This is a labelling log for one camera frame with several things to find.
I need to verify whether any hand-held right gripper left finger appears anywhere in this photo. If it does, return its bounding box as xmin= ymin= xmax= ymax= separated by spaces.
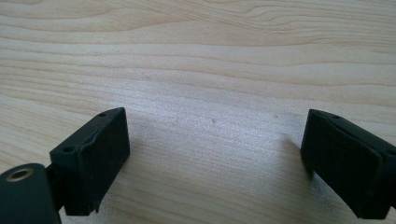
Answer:
xmin=46 ymin=106 xmax=131 ymax=217

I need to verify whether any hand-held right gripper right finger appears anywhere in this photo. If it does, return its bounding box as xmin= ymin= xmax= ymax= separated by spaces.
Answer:
xmin=300 ymin=108 xmax=396 ymax=220

